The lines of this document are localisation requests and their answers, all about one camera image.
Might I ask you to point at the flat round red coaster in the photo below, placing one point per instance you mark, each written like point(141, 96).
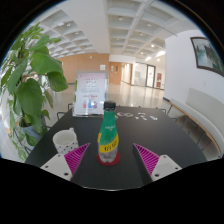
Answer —
point(108, 163)

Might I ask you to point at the green drink bottle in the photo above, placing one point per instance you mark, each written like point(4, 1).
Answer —
point(108, 140)

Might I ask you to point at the black metal chair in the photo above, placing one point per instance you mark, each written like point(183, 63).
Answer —
point(168, 115)
point(63, 113)

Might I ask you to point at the white dotted mug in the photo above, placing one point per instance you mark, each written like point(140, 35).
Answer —
point(65, 140)

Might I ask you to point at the clear standing sign holder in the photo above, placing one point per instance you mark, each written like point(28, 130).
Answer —
point(90, 93)

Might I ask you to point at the long white bench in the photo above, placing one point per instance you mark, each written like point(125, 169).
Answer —
point(200, 113)

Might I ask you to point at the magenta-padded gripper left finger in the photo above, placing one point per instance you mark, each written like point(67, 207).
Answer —
point(58, 165)

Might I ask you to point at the round colourful sticker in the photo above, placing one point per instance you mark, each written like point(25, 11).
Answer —
point(120, 114)
point(129, 115)

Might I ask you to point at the framed landscape painting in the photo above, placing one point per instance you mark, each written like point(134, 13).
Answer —
point(208, 55)

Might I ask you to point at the blue rectangular sticker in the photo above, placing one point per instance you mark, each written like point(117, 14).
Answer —
point(153, 118)

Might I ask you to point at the green leafy potted plant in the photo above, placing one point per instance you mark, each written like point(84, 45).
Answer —
point(28, 96)

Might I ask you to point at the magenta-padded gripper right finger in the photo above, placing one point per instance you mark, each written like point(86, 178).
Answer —
point(163, 166)

